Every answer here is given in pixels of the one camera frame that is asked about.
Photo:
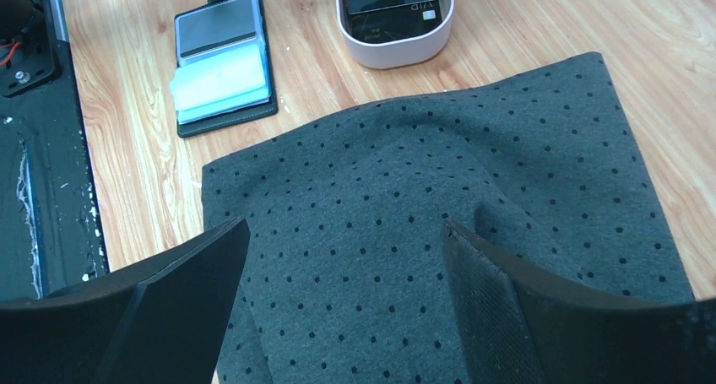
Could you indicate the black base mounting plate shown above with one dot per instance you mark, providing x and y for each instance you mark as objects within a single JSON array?
[{"x": 51, "y": 233}]

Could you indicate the black leather card holder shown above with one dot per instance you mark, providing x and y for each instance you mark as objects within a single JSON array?
[{"x": 237, "y": 116}]

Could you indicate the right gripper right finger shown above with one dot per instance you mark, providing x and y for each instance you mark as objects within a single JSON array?
[{"x": 521, "y": 323}]

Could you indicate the black credit card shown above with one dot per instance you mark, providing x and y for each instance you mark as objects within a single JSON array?
[{"x": 215, "y": 25}]

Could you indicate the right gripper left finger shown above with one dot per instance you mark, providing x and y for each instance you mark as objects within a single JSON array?
[{"x": 159, "y": 320}]

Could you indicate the dark grey dotted cloth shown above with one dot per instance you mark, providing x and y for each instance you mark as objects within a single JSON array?
[{"x": 345, "y": 280}]

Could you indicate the pink oval tray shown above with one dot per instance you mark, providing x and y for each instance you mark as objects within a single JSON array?
[{"x": 401, "y": 53}]

